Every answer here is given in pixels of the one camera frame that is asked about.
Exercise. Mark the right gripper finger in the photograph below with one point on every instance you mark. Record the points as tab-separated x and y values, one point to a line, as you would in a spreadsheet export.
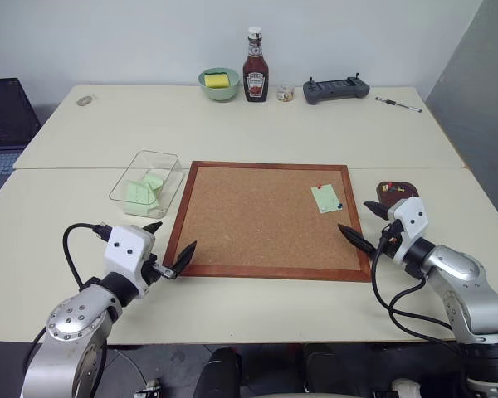
377	208
357	239

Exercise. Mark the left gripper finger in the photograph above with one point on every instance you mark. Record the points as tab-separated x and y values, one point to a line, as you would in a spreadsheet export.
153	228
184	260

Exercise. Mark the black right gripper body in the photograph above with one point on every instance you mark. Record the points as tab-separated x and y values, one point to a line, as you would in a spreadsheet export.
392	241

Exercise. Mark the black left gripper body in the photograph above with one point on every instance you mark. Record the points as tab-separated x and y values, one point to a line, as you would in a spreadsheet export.
152	271

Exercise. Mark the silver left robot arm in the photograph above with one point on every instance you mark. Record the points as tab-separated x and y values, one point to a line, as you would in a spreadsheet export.
70	321

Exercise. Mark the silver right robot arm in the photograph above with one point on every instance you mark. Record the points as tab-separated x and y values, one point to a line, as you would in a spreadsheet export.
469	278

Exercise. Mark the light green paper note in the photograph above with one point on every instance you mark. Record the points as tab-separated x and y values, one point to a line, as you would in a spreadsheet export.
154	181
135	199

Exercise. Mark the green sticky note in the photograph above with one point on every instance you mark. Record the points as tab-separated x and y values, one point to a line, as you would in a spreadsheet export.
325	200

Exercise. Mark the wood-framed cork board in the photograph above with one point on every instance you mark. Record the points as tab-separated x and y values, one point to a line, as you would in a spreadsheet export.
257	215

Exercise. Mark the small dish of pushpins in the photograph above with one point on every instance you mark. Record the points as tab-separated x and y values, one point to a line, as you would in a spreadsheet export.
411	191

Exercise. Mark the clear plastic container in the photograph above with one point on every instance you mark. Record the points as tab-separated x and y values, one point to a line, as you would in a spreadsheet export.
166	161

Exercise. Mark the black and silver pen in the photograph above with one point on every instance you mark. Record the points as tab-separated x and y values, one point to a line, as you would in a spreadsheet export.
398	104

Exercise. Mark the dark rounded shape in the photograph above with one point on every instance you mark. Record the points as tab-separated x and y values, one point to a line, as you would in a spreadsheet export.
216	373
321	369

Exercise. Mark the grey handheld controller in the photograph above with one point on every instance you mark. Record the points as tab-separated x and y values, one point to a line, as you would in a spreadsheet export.
336	89

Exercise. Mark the small grey oval object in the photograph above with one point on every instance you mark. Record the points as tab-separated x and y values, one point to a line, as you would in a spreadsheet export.
84	101

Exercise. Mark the grey partition panel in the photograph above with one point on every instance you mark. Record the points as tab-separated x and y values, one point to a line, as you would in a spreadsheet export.
477	103

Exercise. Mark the clear glass jar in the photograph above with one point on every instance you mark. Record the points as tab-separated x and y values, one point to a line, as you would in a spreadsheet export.
285	93

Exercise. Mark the green ceramic bowl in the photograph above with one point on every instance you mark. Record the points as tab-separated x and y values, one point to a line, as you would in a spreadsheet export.
218	94

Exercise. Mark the yellow sponge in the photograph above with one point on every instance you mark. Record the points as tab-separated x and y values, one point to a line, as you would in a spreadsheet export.
217	79

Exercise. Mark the ketchup bottle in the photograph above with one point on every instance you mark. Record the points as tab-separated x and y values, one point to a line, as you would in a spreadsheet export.
256	79

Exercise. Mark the dark laptop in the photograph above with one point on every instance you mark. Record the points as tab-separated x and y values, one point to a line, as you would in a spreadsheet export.
4	116

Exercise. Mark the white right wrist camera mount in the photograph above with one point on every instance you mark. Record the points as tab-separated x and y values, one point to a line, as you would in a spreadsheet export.
411	219

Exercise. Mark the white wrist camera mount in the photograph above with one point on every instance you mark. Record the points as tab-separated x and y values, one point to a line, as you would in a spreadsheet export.
126	245
411	219

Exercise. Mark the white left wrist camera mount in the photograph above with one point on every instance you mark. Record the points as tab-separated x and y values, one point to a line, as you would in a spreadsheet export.
126	245

